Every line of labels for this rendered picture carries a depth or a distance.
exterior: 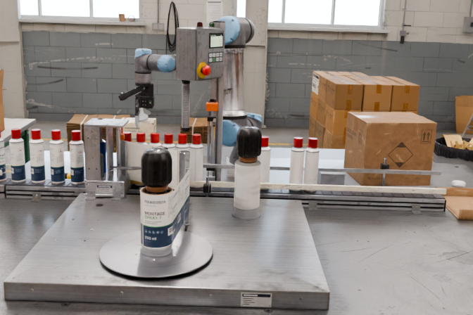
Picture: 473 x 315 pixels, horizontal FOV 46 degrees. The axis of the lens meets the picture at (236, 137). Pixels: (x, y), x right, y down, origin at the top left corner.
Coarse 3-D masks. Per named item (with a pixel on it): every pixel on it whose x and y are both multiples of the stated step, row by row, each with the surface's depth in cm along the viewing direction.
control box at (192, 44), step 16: (176, 32) 202; (192, 32) 197; (208, 32) 201; (176, 48) 203; (192, 48) 198; (208, 48) 203; (176, 64) 204; (192, 64) 200; (208, 64) 204; (192, 80) 201
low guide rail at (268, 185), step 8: (192, 184) 206; (200, 184) 206; (216, 184) 206; (224, 184) 206; (232, 184) 206; (264, 184) 206; (272, 184) 206; (280, 184) 206; (288, 184) 206; (296, 184) 206; (304, 184) 206; (312, 184) 206; (384, 192) 206; (392, 192) 206; (400, 192) 206; (408, 192) 206; (416, 192) 206; (424, 192) 206; (432, 192) 206; (440, 192) 206
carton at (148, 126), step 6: (132, 120) 258; (144, 120) 259; (150, 120) 259; (126, 126) 253; (132, 126) 253; (144, 126) 253; (150, 126) 253; (120, 132) 254; (132, 132) 254; (144, 132) 254; (150, 132) 254; (132, 138) 254; (150, 138) 255
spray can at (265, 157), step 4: (264, 136) 206; (264, 140) 204; (268, 140) 205; (264, 144) 205; (264, 148) 205; (268, 148) 205; (264, 152) 204; (268, 152) 205; (260, 156) 205; (264, 156) 205; (268, 156) 205; (260, 160) 205; (264, 160) 205; (268, 160) 206; (264, 164) 205; (268, 164) 206; (260, 168) 206; (264, 168) 206; (268, 168) 207; (260, 172) 206; (264, 172) 206; (268, 172) 207; (260, 176) 207; (264, 176) 207; (268, 176) 208; (260, 180) 207; (264, 180) 207; (268, 180) 208; (260, 188) 208; (264, 188) 208
